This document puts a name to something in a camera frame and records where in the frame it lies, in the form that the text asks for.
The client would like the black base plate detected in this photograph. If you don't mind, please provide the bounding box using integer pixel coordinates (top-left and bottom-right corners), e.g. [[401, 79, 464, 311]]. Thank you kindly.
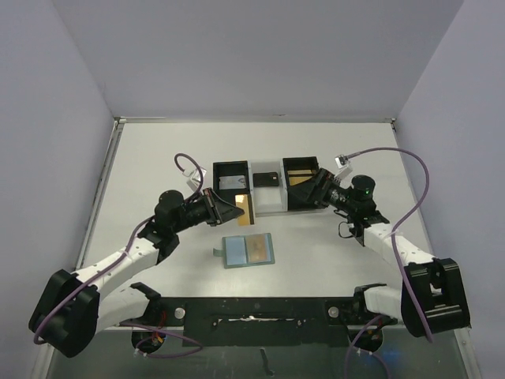
[[114, 296, 398, 348]]

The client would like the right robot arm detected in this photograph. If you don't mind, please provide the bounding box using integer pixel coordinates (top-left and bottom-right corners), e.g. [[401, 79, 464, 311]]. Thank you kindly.
[[287, 169, 471, 337]]

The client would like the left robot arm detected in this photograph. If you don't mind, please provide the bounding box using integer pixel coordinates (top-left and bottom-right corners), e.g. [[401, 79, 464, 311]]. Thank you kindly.
[[28, 188, 245, 358]]

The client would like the black card in white bin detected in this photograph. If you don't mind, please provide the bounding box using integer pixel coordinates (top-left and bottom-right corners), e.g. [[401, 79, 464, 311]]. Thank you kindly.
[[252, 171, 279, 188]]

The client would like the black right bin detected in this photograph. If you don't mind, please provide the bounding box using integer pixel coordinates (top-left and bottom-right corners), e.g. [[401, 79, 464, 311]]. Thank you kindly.
[[282, 156, 323, 212]]

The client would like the aluminium front rail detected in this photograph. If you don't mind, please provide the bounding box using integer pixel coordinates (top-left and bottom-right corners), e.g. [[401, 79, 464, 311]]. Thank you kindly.
[[45, 294, 473, 340]]

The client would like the white middle bin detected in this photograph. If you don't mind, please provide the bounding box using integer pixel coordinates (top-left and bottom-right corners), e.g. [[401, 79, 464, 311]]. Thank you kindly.
[[249, 159, 288, 217]]

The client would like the black bin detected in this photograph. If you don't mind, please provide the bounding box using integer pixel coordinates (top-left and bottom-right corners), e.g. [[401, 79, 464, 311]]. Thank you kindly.
[[212, 160, 254, 223], [282, 156, 323, 212]]

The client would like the silver card in left bin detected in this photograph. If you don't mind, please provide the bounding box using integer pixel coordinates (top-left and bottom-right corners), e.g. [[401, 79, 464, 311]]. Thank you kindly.
[[219, 175, 247, 190]]

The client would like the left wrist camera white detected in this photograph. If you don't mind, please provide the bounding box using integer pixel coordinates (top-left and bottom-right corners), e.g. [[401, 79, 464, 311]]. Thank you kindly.
[[182, 167, 207, 190]]

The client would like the gold credit card in bin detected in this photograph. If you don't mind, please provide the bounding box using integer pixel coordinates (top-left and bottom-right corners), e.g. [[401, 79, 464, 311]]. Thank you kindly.
[[287, 169, 314, 186]]

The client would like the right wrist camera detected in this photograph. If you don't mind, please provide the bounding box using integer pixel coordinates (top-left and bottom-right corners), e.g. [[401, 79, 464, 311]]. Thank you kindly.
[[335, 155, 353, 181]]

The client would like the gold credit card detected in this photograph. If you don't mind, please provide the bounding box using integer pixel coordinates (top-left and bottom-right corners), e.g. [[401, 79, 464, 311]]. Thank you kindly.
[[287, 169, 314, 186], [245, 235, 268, 263]]

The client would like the black left bin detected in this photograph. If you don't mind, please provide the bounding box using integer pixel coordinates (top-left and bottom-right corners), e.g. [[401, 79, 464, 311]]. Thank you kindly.
[[212, 160, 254, 223]]

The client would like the green card holder wallet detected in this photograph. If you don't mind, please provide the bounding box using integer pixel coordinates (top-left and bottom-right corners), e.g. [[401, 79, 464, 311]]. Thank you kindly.
[[212, 233, 275, 269]]

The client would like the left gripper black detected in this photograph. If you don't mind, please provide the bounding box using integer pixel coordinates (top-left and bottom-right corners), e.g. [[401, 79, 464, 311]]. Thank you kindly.
[[173, 187, 244, 233]]

